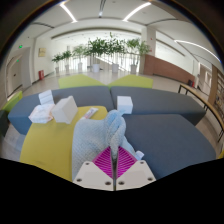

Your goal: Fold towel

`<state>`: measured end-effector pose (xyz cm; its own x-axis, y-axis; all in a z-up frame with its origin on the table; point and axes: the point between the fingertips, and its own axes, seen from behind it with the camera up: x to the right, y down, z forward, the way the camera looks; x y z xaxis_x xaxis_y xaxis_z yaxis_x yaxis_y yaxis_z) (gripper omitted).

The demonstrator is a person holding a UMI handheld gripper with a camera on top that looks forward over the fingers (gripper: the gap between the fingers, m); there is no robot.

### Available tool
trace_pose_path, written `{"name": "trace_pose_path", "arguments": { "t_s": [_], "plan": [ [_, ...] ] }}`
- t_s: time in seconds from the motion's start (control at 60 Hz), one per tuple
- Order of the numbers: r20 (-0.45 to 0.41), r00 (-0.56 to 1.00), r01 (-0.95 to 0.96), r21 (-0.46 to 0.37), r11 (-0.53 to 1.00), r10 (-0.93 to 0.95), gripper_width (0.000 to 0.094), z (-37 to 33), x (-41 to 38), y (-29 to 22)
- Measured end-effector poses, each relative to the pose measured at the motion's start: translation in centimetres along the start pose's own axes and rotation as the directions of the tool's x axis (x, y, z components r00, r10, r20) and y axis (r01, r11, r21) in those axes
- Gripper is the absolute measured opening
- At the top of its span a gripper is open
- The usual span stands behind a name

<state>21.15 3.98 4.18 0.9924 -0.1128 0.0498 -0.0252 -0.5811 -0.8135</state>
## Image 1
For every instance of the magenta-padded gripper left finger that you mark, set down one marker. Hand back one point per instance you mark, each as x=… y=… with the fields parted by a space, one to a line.
x=95 y=176

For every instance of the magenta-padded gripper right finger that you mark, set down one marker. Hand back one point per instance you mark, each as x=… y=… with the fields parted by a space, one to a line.
x=136 y=175

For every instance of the light blue towel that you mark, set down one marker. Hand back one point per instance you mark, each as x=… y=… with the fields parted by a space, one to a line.
x=90 y=140

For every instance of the wide grey upholstered seat block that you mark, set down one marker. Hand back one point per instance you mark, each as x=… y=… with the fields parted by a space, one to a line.
x=170 y=143

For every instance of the yellow upholstered seat block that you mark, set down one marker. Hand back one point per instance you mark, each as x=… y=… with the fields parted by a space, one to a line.
x=50 y=143

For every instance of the small white tube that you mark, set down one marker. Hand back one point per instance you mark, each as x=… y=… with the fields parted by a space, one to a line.
x=90 y=113

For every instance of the small white cube box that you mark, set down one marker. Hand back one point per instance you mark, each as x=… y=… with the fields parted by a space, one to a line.
x=124 y=105

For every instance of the white tissue box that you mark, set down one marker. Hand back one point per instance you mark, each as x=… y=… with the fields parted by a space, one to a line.
x=65 y=110

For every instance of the long grey upholstered seat block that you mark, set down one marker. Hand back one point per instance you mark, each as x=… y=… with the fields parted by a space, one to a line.
x=160 y=103

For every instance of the blue upholstered seat block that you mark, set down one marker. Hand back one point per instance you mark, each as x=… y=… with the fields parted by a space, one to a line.
x=90 y=96

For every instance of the plastic-wrapped white wipes pack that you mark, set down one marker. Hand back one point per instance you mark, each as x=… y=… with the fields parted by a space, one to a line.
x=40 y=114

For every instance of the stack of white tissue packs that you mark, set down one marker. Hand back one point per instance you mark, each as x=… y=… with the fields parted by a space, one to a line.
x=46 y=97

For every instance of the green upholstered seat block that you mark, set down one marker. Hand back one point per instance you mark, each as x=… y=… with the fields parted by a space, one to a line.
x=133 y=81
x=80 y=81

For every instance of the black-framed wooden table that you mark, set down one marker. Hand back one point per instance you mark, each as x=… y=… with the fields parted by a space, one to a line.
x=203 y=103

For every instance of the brown wooden counter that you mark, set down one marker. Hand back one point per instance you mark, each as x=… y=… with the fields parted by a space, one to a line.
x=166 y=70

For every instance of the long green upholstered bench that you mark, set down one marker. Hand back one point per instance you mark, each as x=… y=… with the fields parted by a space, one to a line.
x=12 y=101

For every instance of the red fire extinguisher cabinet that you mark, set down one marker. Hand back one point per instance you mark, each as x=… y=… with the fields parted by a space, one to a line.
x=41 y=75

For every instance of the row of potted plants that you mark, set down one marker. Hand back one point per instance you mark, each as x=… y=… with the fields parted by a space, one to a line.
x=106 y=50

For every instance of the green exit sign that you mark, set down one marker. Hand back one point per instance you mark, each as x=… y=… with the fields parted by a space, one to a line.
x=20 y=46

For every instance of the ceiling light strips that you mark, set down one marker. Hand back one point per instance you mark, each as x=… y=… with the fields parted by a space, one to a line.
x=68 y=11

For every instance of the yellow framed wall picture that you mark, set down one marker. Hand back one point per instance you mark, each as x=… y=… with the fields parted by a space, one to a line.
x=42 y=52

